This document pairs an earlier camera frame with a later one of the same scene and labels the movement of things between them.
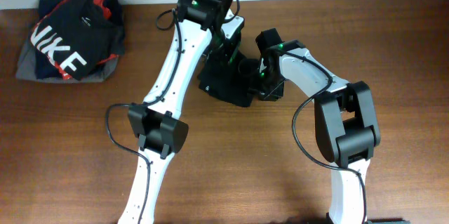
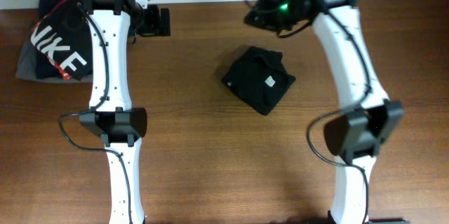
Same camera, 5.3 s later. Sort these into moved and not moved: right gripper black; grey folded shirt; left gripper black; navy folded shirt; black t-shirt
Moved: right gripper black; black t-shirt; left gripper black
Not moved: grey folded shirt; navy folded shirt
